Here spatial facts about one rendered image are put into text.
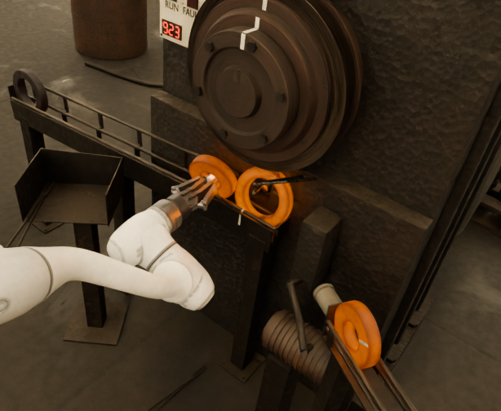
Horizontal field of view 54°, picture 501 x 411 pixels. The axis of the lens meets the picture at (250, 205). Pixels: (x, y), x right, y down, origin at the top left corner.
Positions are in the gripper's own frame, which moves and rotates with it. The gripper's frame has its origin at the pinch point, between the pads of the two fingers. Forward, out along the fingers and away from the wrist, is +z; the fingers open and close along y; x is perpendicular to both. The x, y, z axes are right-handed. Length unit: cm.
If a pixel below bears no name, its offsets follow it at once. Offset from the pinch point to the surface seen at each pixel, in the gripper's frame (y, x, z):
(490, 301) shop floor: 90, -84, 93
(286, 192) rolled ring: 22.7, 3.8, 2.6
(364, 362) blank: 62, -7, -27
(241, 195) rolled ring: 9.3, -2.7, 0.5
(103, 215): -26.1, -13.5, -22.8
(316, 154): 31.7, 23.0, -2.6
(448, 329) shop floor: 78, -82, 63
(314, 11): 25, 55, 0
